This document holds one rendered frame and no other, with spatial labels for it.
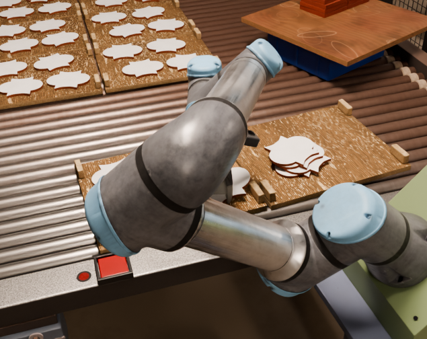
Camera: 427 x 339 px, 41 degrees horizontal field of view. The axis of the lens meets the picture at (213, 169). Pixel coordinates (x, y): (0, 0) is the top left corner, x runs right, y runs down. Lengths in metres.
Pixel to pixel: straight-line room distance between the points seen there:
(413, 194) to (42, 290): 0.81
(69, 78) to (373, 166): 1.05
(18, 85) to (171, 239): 1.30
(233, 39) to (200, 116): 1.53
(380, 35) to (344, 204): 1.09
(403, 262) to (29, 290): 0.76
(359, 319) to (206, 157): 0.64
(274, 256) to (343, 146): 0.67
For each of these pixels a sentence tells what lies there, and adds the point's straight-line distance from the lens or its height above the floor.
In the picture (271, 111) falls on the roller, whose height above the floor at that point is 0.92.
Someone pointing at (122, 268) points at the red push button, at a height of 0.93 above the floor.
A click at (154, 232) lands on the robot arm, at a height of 1.30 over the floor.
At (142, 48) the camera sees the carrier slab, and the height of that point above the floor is 0.94.
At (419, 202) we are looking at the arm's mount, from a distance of 1.23.
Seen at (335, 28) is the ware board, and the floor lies 1.04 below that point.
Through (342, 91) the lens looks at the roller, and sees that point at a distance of 1.92.
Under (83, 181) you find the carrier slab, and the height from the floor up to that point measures 0.94.
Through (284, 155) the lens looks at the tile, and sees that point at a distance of 1.49.
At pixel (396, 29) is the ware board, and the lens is 2.10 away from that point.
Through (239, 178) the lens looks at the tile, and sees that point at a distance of 1.41.
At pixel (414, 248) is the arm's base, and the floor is 1.07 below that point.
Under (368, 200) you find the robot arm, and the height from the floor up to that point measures 1.19.
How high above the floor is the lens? 1.82
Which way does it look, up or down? 36 degrees down
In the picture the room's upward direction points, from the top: 2 degrees counter-clockwise
